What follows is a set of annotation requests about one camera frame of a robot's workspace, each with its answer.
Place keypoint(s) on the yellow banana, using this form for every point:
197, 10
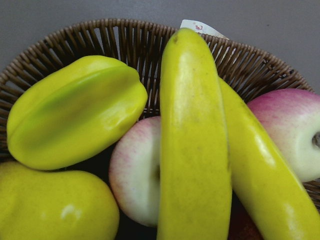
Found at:
270, 192
195, 172

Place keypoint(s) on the pink apple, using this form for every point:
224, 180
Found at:
292, 119
134, 172

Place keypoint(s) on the paper price tag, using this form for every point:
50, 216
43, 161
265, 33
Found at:
201, 28

